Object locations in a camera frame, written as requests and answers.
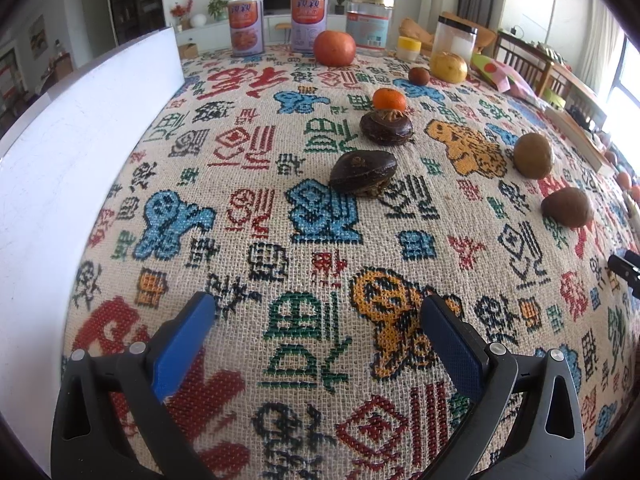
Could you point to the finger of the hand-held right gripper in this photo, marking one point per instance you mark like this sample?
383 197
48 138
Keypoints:
625 267

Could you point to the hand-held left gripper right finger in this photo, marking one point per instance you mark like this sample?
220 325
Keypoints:
452 342

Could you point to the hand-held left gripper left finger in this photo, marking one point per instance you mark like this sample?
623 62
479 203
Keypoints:
182 340

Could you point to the small orange mandarin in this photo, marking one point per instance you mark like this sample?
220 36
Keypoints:
389 98

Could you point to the yellow pear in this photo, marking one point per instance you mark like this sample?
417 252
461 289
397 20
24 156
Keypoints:
448 67

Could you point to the small reddish fruit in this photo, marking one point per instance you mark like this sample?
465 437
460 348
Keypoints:
635 192
624 179
610 158

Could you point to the brown potato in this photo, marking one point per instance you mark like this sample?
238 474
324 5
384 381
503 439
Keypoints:
567 207

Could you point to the wooden tray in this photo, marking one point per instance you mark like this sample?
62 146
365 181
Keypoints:
580 137

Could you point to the printed woven tablecloth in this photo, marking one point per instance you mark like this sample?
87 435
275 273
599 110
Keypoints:
310 280

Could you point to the greenish brown kiwi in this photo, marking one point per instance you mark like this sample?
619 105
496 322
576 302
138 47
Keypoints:
533 155

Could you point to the white board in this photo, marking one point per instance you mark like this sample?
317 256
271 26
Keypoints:
65 160

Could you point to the wooden chair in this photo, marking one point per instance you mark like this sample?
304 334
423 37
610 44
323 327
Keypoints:
525 60

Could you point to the colourful snack packet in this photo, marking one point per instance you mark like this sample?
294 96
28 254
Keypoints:
500 72

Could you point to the small brown round fruit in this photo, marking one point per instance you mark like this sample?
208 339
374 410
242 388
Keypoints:
419 76

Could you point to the clear container with black lid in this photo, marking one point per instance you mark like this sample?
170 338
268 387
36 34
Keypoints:
454 35

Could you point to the cardboard box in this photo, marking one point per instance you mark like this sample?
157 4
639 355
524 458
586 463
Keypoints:
188 51

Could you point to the small yellow lidded jar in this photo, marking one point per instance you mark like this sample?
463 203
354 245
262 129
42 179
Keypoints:
409 47

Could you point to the brown paper bag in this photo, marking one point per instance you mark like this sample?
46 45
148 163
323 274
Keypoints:
416 32

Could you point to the white round vase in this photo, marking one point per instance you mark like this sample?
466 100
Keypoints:
198 20

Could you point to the pink labelled can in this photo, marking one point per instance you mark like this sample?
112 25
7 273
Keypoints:
246 25
309 20

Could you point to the white television cabinet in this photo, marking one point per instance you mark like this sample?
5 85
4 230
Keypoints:
280 32

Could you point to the red flower plant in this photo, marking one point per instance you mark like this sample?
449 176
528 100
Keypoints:
180 10

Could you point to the clear jar with gold lid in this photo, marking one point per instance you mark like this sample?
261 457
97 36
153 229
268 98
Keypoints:
370 22

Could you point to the small green potted plant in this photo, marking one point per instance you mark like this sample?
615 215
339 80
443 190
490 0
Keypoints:
340 2

